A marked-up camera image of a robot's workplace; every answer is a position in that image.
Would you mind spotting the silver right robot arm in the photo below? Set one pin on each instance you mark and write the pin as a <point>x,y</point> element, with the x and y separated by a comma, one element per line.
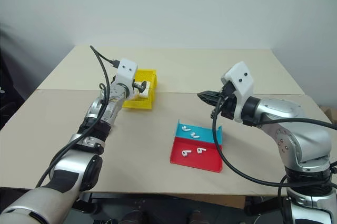
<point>289,118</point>

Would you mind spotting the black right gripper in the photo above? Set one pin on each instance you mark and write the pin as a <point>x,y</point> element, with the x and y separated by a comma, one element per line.
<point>227,103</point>

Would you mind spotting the dark rounded shape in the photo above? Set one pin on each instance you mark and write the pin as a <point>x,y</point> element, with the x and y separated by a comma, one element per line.
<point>134,217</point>

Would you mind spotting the black table frame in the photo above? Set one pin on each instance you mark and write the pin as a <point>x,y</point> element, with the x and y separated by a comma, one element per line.
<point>250,205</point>

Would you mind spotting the brown panel under table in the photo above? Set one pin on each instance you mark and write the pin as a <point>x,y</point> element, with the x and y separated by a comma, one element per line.
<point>210,201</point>

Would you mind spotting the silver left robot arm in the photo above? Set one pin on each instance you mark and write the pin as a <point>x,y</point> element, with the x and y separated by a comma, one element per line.
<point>79,161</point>

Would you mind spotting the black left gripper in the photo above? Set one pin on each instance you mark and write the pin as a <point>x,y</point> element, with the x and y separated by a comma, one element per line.
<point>140,86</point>

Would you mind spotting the teal and red tray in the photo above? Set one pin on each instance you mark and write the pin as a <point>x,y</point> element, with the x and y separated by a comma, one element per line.
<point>202,162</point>

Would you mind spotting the yellow plastic bin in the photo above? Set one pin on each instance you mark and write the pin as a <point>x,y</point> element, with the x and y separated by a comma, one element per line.
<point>139,105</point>

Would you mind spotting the white earbud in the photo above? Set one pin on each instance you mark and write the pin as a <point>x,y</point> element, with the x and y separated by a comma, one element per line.
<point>194,135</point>
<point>201,150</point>
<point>185,153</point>
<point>185,128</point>

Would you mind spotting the black equipment beside table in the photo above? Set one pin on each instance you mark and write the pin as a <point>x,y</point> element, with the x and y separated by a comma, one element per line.
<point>8,97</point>

